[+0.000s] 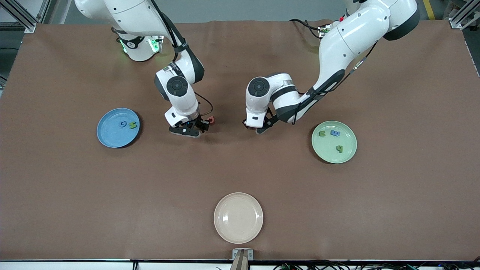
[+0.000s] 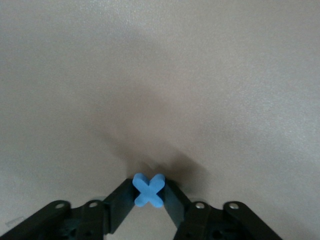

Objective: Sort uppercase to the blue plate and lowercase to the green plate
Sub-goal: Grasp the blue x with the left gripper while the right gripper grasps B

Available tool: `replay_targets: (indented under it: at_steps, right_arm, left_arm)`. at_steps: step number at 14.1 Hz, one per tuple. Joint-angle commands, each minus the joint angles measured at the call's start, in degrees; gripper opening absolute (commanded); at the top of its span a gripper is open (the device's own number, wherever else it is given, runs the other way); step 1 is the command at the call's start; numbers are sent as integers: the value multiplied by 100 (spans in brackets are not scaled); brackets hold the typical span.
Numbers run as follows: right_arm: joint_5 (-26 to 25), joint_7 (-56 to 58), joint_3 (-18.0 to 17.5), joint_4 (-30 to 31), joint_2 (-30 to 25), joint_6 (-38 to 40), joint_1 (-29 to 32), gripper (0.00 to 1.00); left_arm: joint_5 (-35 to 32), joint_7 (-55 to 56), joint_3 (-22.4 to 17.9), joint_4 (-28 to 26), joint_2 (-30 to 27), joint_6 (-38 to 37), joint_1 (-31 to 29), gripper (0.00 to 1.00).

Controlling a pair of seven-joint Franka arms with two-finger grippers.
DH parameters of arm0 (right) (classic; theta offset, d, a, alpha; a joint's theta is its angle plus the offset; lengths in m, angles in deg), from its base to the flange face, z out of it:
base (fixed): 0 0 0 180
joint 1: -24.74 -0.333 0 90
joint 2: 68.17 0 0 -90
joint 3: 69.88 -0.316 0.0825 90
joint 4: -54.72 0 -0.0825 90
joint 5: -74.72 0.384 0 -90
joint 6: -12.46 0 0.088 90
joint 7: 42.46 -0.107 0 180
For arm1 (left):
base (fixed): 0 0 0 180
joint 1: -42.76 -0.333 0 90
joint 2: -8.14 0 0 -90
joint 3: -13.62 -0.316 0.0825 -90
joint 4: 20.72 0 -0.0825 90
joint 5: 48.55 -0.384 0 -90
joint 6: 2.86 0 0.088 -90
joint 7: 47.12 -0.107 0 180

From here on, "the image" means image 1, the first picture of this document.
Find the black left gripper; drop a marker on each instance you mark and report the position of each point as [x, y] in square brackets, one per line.
[244, 123]

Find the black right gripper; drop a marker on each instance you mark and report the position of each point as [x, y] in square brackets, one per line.
[203, 122]

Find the red letter G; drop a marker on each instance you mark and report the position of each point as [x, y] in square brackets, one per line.
[212, 122]

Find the blue letter m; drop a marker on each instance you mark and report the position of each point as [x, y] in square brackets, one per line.
[335, 133]

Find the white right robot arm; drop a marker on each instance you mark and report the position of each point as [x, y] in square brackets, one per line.
[123, 15]

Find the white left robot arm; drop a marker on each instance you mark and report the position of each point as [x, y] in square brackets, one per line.
[348, 41]

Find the green plate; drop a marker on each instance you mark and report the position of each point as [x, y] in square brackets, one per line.
[330, 153]

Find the blue plate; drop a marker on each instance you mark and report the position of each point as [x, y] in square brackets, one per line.
[112, 135]

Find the beige plate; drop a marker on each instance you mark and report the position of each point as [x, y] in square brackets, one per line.
[238, 219]

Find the brown table mat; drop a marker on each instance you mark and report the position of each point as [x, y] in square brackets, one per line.
[225, 176]

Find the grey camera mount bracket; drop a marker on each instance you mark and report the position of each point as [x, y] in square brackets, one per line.
[235, 255]

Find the tan camera post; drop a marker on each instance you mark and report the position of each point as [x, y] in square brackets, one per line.
[240, 262]

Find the white table edge rail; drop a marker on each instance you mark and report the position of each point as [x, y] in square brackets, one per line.
[75, 266]

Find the aluminium frame profile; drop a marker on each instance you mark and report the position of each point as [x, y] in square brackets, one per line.
[455, 22]
[28, 27]

